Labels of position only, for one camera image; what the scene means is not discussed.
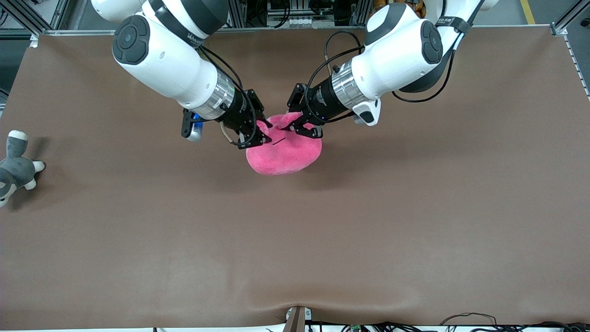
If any round pink plush toy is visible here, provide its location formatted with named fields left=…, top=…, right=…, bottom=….
left=246, top=112, right=323, bottom=176

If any grey white plush husky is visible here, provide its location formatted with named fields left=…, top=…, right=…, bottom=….
left=0, top=130, right=46, bottom=208

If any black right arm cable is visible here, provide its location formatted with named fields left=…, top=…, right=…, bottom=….
left=198, top=44, right=259, bottom=148

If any aluminium frame rail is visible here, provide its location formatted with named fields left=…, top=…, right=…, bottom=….
left=28, top=23, right=565, bottom=37

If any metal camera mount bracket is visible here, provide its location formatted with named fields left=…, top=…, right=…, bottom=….
left=283, top=306, right=313, bottom=332

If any aluminium corner post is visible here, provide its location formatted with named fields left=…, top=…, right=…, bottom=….
left=550, top=0, right=590, bottom=36

